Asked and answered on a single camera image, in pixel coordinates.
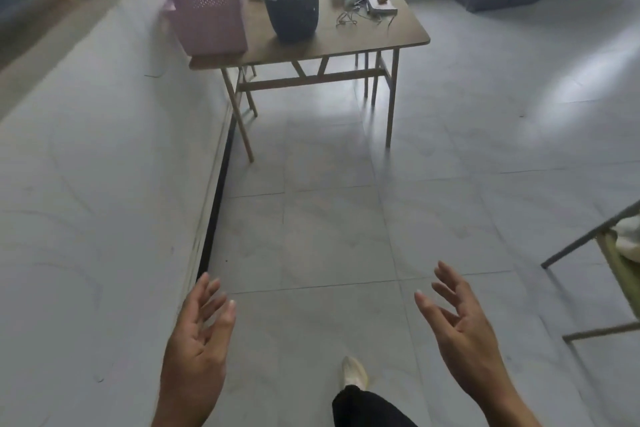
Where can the cream shoe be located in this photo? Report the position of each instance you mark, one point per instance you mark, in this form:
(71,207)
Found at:
(354,372)

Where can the person's left hand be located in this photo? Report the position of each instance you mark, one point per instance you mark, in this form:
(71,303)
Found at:
(192,346)

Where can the grey flat case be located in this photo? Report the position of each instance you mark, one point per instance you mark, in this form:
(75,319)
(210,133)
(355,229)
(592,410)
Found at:
(380,6)

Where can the person's black trouser leg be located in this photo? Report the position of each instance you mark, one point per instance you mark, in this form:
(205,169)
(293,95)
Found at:
(362,409)

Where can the small white box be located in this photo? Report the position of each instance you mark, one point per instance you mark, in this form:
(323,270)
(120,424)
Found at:
(352,1)

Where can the metal chair with green seat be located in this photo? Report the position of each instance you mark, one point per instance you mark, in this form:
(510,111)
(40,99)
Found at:
(620,261)

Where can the white cloth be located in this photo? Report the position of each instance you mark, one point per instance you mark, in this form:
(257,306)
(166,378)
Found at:
(628,236)

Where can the person's right forearm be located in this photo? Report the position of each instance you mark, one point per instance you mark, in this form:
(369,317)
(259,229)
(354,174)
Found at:
(507,404)

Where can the person's right hand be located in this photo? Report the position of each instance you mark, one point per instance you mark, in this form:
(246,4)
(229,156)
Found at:
(465,336)

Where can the person's right thumb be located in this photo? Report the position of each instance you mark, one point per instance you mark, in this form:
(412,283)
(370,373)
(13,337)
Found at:
(429,310)

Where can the person's left thumb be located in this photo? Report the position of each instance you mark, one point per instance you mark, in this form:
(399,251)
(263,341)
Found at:
(227,321)

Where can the person's left forearm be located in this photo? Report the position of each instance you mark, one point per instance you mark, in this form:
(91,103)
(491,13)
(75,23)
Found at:
(182,406)

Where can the wooden folding table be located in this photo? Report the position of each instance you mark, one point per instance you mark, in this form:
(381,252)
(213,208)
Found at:
(345,41)

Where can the pink plastic basket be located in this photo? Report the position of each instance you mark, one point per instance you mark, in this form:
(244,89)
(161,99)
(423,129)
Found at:
(210,21)

